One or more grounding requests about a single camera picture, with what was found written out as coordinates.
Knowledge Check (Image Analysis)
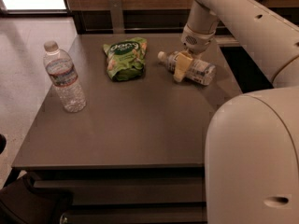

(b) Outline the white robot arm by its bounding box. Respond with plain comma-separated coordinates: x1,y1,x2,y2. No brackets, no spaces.
183,0,299,224

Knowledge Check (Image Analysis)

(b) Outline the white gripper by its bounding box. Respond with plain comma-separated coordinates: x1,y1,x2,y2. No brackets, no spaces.
174,25,215,82

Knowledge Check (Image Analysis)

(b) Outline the white labelled water bottle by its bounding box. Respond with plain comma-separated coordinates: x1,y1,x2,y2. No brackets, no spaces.
158,51,216,86

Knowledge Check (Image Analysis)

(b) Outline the left metal wall bracket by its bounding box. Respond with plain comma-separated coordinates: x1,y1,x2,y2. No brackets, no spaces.
108,0,125,34

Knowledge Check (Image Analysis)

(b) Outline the grey drawer cabinet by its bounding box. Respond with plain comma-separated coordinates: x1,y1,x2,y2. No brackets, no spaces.
12,34,241,224

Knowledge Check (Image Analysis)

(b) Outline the clear upright water bottle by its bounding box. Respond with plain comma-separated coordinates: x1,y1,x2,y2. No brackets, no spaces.
43,41,87,113

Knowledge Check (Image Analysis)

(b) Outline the dark robot base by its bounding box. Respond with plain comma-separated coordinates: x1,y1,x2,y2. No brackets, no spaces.
0,169,73,224

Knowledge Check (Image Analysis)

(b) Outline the green snack bag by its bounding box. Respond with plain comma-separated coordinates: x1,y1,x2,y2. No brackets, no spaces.
103,37,148,82

